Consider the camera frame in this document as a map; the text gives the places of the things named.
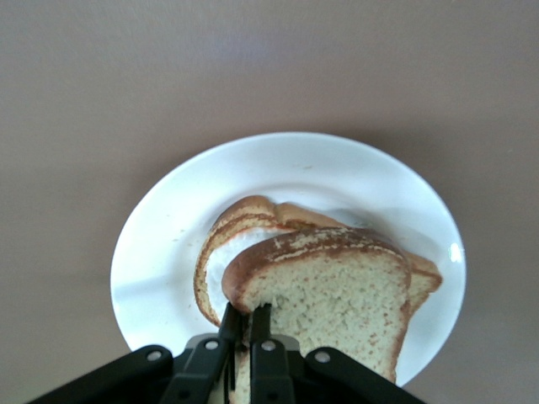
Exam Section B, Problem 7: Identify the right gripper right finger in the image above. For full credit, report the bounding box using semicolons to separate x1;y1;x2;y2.
250;303;426;404

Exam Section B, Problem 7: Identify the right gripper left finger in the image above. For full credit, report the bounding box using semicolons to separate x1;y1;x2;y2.
24;302;243;404

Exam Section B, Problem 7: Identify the brown bread slice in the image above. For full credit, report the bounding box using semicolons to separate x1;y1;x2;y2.
193;194;444;327
221;226;412;404

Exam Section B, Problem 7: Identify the white round plate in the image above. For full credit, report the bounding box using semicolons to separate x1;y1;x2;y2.
109;132;467;388

